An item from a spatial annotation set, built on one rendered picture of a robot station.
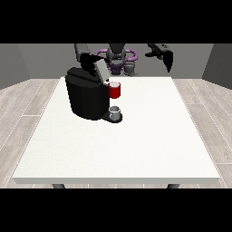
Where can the dark table leg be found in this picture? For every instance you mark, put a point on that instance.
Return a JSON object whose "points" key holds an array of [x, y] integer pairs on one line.
{"points": [[58, 185]]}

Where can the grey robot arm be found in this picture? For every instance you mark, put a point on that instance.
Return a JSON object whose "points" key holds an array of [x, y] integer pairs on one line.
{"points": [[158, 46], [82, 49]]}

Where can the small grey coffee pod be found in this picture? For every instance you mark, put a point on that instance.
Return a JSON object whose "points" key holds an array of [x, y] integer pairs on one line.
{"points": [[129, 69]]}

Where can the black coffee machine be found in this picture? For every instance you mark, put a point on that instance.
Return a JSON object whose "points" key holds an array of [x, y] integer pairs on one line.
{"points": [[86, 96]]}

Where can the pale grey machine lid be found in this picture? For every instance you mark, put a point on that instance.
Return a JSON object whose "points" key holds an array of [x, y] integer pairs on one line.
{"points": [[102, 72]]}

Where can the small grey cup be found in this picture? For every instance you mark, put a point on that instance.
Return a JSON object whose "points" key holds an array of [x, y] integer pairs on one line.
{"points": [[114, 114]]}

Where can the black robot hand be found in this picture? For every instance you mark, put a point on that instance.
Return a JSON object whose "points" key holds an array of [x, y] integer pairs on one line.
{"points": [[167, 59], [88, 62]]}

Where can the red pod holder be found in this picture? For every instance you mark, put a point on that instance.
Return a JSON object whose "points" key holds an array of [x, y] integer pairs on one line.
{"points": [[114, 91]]}

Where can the grey trunk with purple rings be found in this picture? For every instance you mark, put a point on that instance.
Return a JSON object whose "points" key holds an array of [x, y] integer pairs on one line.
{"points": [[116, 59]]}

